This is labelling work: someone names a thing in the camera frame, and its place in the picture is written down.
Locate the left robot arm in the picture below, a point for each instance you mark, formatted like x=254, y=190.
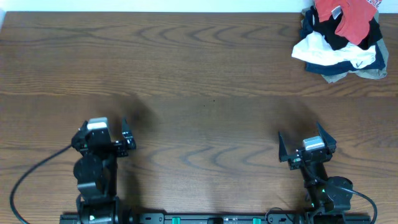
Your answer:
x=96, y=172

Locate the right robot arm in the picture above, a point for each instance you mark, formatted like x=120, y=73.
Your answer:
x=330, y=196

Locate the grey garment on pile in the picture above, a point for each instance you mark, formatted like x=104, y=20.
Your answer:
x=370, y=74

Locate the navy garment on pile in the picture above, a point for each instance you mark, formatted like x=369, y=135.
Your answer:
x=380, y=63

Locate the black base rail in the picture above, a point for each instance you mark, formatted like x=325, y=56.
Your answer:
x=270, y=218

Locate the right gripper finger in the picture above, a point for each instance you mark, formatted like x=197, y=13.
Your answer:
x=330, y=142
x=283, y=156

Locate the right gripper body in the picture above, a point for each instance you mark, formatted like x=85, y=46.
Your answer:
x=306, y=155

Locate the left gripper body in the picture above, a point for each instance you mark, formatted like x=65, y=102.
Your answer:
x=116, y=146

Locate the red t-shirt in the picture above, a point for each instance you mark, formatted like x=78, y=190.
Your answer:
x=357, y=14

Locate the white garment on pile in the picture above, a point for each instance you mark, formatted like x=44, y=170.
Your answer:
x=315, y=49

